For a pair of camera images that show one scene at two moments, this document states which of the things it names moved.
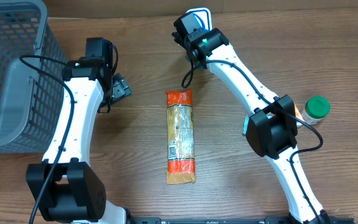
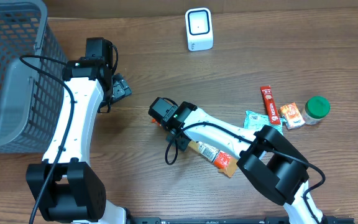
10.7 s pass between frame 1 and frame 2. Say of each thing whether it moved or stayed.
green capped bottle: stayed
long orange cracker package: moved
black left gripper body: stayed
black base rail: stayed
